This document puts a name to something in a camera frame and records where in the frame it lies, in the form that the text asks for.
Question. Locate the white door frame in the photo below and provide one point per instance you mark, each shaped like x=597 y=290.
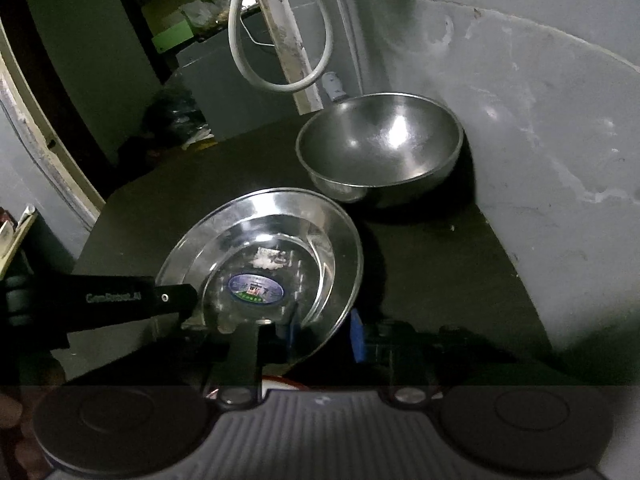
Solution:
x=50 y=160

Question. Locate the white paper scrap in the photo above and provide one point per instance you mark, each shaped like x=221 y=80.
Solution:
x=199 y=138

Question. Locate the dirty white post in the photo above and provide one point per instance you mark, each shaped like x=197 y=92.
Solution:
x=280 y=30

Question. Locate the green box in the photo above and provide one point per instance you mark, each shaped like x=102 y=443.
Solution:
x=172 y=37

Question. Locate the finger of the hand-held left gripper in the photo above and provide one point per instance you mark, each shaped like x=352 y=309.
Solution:
x=125 y=299

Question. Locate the white bowl with red rim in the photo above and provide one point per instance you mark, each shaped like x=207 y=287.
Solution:
x=286 y=384

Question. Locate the steel plate with oval sticker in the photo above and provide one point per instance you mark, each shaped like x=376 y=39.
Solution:
x=300 y=240

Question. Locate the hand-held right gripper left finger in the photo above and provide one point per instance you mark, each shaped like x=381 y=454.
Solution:
x=245 y=350

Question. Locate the pale wooden board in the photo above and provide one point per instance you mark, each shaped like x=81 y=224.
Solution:
x=15 y=232

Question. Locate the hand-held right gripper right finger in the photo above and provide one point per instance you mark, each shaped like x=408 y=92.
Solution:
x=358 y=337

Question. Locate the grey cabinet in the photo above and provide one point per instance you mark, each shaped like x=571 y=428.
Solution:
x=225 y=80

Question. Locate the black trash bag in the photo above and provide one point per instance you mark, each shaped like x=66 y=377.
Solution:
x=172 y=110

